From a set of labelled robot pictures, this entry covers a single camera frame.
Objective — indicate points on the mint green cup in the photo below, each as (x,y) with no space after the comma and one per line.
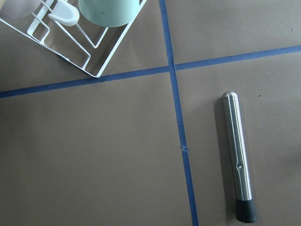
(109,13)

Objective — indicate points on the lilac pink cup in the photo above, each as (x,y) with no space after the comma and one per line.
(16,9)

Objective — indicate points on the steel muddler black tip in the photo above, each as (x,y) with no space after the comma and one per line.
(245,207)

